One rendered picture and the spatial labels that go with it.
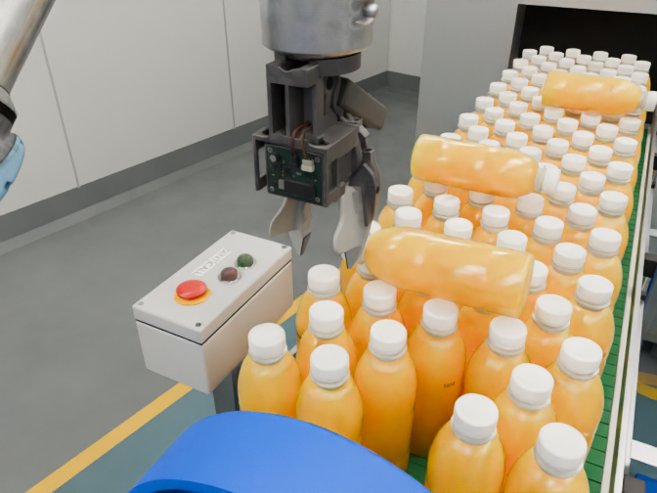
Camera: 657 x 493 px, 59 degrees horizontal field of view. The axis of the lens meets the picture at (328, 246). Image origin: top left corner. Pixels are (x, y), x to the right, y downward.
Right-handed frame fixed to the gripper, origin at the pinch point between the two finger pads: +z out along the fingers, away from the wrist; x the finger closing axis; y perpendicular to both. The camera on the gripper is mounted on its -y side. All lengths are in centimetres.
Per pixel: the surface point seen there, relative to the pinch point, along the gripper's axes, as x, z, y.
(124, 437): -93, 120, -38
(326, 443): 12.5, -3.3, 24.4
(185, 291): -16.9, 9.0, 3.7
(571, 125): 15, 9, -76
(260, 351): -3.7, 9.5, 7.9
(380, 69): -170, 101, -428
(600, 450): 31.5, 30.0, -15.3
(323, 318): -0.1, 8.7, 1.0
